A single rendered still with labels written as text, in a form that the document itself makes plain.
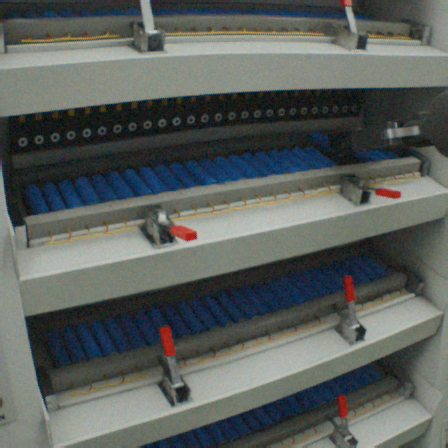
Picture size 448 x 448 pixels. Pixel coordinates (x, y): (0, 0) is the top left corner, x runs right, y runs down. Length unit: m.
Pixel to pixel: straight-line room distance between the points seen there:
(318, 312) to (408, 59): 0.37
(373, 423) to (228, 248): 0.45
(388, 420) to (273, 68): 0.60
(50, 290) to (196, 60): 0.27
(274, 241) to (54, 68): 0.31
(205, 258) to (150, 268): 0.06
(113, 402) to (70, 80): 0.36
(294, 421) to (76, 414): 0.37
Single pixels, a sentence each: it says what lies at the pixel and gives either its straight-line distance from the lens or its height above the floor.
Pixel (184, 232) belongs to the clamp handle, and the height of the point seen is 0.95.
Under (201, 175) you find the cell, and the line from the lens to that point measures 0.68.
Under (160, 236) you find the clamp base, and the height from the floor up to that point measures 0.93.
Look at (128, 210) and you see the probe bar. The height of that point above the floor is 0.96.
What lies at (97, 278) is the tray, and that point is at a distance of 0.56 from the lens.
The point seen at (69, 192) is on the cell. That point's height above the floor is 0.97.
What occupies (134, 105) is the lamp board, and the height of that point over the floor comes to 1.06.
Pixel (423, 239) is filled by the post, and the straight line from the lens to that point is 0.90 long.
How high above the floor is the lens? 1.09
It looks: 15 degrees down
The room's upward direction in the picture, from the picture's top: 3 degrees counter-clockwise
